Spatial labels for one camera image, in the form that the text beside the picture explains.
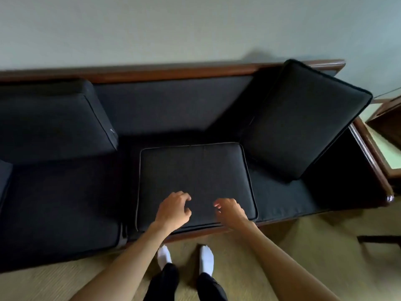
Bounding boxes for person's left hand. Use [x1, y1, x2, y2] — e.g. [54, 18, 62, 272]
[155, 191, 192, 232]

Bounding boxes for white sock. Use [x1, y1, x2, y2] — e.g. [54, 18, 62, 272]
[199, 245, 216, 276]
[156, 245, 173, 271]

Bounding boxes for wooden sofa dark upholstery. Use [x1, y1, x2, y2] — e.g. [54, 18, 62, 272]
[0, 59, 395, 275]

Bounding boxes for wooden side table cream top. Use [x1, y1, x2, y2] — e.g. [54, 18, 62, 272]
[353, 95, 401, 195]

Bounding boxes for person's right forearm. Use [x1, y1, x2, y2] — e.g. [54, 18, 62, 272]
[238, 219, 342, 301]

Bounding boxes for person's right hand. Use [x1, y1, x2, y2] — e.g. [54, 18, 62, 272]
[213, 198, 251, 231]

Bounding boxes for person's left forearm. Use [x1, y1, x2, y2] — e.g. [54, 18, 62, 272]
[69, 221, 173, 301]

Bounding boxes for black trousers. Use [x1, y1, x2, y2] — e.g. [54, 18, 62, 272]
[142, 263, 228, 301]

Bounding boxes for black square cushion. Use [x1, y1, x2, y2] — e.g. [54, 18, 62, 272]
[239, 59, 374, 181]
[0, 78, 119, 167]
[135, 142, 259, 233]

